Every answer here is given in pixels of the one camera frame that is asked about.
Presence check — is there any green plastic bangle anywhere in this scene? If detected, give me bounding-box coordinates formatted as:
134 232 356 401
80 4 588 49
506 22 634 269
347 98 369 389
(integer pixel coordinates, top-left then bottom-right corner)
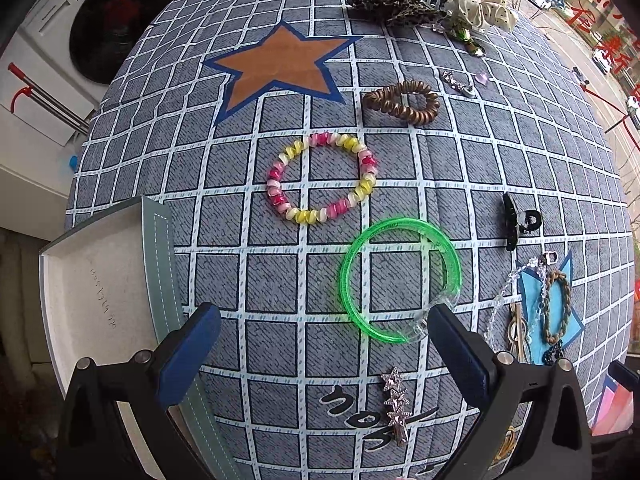
337 216 463 345

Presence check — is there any blue-capped white bottle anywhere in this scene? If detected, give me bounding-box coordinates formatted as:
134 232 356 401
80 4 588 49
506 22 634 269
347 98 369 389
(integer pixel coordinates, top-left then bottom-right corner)
68 155 79 171

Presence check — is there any black beaded snap clip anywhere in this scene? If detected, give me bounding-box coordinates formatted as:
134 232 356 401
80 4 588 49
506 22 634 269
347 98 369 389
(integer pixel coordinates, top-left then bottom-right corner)
541 340 564 366

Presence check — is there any white fabric flower scrunchie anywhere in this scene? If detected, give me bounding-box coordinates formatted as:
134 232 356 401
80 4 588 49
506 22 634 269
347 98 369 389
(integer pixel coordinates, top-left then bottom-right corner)
446 0 518 32

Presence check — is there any white jewelry tray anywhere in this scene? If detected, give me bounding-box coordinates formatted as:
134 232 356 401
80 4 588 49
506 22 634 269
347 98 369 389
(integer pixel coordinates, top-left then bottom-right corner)
40 196 239 479

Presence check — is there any beige metal hair clip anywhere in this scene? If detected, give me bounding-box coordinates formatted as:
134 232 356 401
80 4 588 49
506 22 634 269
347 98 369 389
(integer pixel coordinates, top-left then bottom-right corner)
506 302 530 363

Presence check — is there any pink heart gem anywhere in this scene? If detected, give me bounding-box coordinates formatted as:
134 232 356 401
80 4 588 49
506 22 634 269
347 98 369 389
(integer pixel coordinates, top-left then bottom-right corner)
474 73 488 86

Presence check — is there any green leaf hair clip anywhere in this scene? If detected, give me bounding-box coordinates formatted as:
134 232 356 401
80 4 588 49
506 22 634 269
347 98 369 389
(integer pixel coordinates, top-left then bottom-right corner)
447 27 485 58

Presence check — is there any tan braided hair tie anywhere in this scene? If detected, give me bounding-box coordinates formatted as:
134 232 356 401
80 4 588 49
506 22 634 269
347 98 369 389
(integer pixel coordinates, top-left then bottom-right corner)
541 268 573 346

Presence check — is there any white washing machine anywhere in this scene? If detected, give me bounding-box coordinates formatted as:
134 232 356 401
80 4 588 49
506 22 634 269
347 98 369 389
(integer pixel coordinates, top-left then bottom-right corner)
1 0 172 117

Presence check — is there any red-handled metal rod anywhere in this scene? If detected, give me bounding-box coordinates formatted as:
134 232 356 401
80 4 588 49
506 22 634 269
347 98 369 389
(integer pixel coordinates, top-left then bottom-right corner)
8 63 89 136

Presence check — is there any silver star hair clip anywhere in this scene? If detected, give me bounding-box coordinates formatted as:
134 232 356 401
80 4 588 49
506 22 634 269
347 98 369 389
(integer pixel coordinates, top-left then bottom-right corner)
382 367 410 446

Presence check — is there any silver rhinestone hair clip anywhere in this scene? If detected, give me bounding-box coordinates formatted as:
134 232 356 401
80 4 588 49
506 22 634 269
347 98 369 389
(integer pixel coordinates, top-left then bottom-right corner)
439 72 477 99

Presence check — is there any brown spiral hair tie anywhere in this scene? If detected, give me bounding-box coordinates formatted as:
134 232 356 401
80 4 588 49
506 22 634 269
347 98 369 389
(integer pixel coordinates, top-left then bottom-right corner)
361 79 442 127

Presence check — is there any black claw hair clip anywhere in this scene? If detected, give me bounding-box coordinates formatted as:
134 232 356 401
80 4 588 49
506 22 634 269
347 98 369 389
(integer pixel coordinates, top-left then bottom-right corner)
502 193 542 252

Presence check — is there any pink yellow spiral hair tie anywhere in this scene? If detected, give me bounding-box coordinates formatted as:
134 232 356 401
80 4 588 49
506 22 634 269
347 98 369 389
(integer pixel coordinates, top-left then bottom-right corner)
266 131 380 226

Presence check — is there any grey checked tablecloth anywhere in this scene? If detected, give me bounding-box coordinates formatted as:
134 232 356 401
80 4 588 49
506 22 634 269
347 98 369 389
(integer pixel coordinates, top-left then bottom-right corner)
65 0 634 479

